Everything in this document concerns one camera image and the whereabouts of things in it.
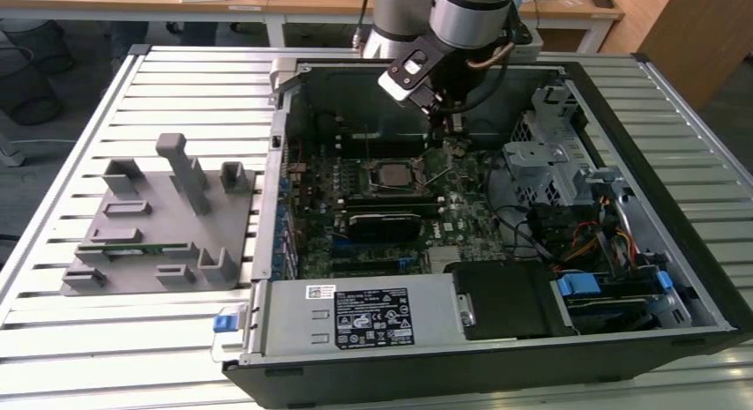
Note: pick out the thin metal locking lever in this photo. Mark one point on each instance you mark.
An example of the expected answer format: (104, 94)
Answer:
(441, 175)

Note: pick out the blue case latch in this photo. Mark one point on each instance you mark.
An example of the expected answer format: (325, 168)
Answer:
(225, 324)

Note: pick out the grey metal stand foot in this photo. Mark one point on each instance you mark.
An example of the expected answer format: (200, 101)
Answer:
(13, 152)

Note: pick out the silver power supply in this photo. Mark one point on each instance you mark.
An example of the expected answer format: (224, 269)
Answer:
(295, 313)

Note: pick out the wooden cabinet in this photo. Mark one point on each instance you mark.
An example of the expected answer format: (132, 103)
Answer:
(695, 31)

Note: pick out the green ram stick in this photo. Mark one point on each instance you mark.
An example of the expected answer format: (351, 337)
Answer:
(168, 248)

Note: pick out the blue plastic clip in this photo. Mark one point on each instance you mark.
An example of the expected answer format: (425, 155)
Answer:
(664, 282)

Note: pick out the cpu socket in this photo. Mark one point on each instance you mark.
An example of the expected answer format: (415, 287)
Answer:
(371, 181)

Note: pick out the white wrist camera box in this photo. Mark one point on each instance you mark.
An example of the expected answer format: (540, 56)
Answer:
(409, 75)

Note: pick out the black hard disk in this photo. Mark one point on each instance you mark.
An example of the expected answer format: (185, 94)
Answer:
(612, 315)

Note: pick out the black ram slot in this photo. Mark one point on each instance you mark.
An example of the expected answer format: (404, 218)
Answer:
(395, 209)
(383, 152)
(383, 141)
(392, 201)

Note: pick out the black round bin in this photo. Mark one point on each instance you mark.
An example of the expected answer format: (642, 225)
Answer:
(30, 97)

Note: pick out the black plastic cover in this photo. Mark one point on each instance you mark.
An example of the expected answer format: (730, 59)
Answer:
(507, 300)

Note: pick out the grey parts rack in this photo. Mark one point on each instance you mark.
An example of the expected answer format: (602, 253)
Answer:
(165, 233)

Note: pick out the green motherboard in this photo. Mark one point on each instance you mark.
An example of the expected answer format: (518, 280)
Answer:
(471, 207)

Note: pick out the blue disk carrier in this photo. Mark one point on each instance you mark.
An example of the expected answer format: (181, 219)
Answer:
(578, 286)

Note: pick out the grey case release latch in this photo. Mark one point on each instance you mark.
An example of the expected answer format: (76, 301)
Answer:
(283, 70)

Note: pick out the silver drive cage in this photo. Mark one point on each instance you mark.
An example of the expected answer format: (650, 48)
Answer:
(542, 163)

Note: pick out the black expansion slot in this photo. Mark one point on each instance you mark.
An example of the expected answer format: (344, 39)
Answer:
(365, 266)

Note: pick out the black mesh waste bin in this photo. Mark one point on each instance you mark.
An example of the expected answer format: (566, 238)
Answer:
(48, 44)

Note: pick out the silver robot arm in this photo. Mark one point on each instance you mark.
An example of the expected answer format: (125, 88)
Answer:
(471, 17)

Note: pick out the black pc case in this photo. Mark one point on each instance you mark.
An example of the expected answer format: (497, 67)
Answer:
(412, 383)

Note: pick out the round coin battery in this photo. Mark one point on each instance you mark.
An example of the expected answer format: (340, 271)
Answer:
(459, 149)

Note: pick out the silver chipset heatsink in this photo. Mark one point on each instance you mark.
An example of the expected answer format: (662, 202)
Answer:
(444, 256)

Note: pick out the black graphics card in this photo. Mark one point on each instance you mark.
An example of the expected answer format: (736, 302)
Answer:
(383, 227)

